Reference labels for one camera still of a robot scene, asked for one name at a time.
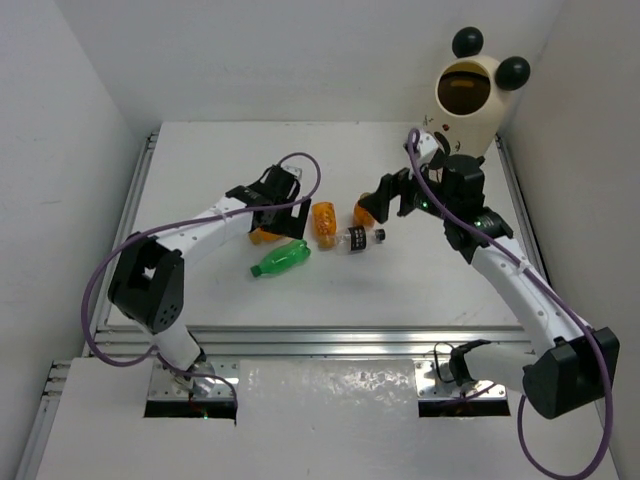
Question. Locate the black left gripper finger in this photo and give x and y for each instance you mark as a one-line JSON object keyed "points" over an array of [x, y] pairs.
{"points": [[289, 224], [251, 195]]}

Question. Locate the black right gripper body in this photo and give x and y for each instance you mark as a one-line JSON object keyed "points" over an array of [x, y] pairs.
{"points": [[414, 196]]}

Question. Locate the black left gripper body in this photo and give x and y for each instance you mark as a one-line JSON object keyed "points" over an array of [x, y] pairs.
{"points": [[288, 220]]}

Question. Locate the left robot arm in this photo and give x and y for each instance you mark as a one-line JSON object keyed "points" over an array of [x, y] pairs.
{"points": [[148, 283]]}

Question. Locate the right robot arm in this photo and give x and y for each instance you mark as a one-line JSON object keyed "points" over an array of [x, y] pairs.
{"points": [[571, 364]]}

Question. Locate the cream panda bin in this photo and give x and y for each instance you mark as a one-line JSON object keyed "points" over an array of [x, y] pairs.
{"points": [[472, 96]]}

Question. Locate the orange bottle with gold cap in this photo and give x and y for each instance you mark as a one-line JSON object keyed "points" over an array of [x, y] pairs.
{"points": [[361, 217]]}

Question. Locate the orange fruit label bottle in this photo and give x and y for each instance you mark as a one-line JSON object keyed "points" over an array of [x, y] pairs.
{"points": [[324, 224]]}

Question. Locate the green plastic bottle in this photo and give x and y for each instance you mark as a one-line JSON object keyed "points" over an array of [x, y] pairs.
{"points": [[282, 259]]}

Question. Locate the orange juice bottle plain label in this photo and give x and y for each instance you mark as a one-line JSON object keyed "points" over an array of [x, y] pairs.
{"points": [[260, 236]]}

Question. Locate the clear bottle black label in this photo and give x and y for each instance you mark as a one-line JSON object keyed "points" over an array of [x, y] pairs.
{"points": [[358, 239]]}

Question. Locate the white foam block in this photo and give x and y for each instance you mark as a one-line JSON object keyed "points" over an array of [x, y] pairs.
{"points": [[333, 389]]}

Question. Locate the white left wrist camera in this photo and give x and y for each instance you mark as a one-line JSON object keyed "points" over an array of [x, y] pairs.
{"points": [[298, 172]]}

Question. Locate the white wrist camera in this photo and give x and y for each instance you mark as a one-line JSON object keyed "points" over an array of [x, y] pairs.
{"points": [[421, 147], [298, 172]]}

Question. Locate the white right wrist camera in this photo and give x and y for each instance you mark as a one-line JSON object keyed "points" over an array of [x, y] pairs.
{"points": [[421, 147]]}

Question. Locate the left aluminium side rail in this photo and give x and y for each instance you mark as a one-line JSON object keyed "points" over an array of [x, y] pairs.
{"points": [[125, 226]]}

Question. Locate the aluminium side rail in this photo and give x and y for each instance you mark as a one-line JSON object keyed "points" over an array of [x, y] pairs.
{"points": [[125, 226], [528, 236]]}

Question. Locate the right aluminium side rail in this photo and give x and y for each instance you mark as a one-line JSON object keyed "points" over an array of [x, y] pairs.
{"points": [[528, 236]]}

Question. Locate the aluminium table rail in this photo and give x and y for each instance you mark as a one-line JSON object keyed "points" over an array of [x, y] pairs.
{"points": [[346, 342]]}

